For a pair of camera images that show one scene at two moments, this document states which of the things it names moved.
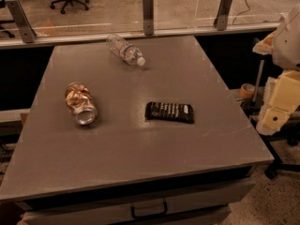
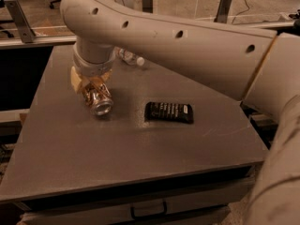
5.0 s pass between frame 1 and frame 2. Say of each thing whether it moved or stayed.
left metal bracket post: stayed
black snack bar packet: stayed
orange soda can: moved
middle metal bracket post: stayed
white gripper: moved
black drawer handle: stayed
